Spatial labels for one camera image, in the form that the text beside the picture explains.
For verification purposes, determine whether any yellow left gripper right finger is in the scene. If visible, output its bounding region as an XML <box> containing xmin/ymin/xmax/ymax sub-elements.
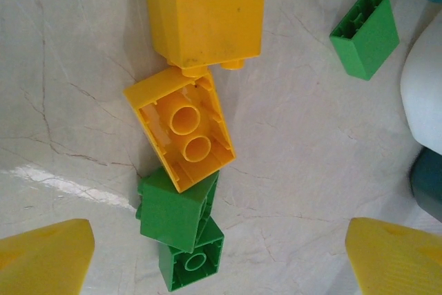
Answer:
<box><xmin>345</xmin><ymin>217</ymin><xmax>442</xmax><ymax>295</ymax></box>

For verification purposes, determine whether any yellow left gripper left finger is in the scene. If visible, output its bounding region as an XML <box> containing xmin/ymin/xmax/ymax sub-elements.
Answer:
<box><xmin>0</xmin><ymin>218</ymin><xmax>96</xmax><ymax>295</ymax></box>

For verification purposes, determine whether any white plastic container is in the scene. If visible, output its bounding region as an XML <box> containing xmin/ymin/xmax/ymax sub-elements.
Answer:
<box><xmin>399</xmin><ymin>7</ymin><xmax>442</xmax><ymax>156</ymax></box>

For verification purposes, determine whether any yellow brick with hollow underside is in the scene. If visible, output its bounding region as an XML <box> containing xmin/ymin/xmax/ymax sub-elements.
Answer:
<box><xmin>123</xmin><ymin>66</ymin><xmax>238</xmax><ymax>193</ymax></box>

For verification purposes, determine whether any tall green lego brick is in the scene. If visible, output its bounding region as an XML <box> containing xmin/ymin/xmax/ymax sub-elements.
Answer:
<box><xmin>328</xmin><ymin>0</ymin><xmax>401</xmax><ymax>82</ymax></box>

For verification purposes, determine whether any tall yellow brick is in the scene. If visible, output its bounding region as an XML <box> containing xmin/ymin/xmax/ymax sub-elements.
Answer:
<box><xmin>143</xmin><ymin>0</ymin><xmax>267</xmax><ymax>70</ymax></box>

